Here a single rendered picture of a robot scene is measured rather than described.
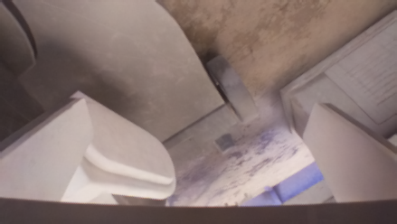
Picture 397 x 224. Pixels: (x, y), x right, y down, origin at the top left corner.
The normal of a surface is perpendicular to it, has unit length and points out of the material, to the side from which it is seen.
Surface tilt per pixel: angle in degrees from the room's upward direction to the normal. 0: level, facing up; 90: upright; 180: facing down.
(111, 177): 90
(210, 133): 45
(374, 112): 90
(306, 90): 90
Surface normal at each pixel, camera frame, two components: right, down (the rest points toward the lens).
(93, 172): 0.84, -0.53
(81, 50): 0.40, 0.74
